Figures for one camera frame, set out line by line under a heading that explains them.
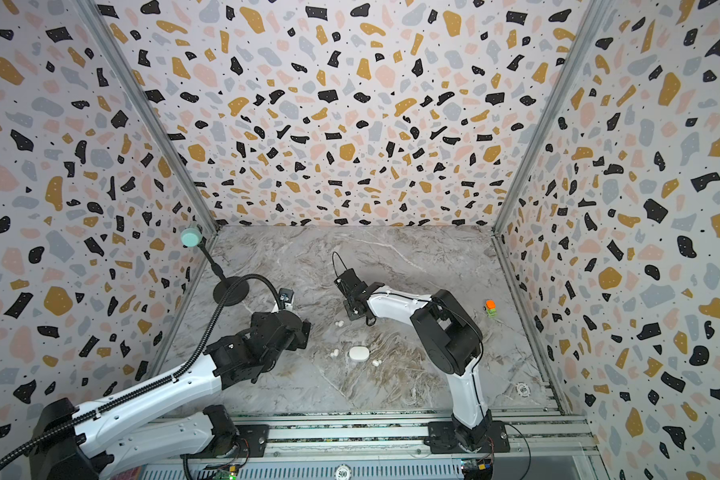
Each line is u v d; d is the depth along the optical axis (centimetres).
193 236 72
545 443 76
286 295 68
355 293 76
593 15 72
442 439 74
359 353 89
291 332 59
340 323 94
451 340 52
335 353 88
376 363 87
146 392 45
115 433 42
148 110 86
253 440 73
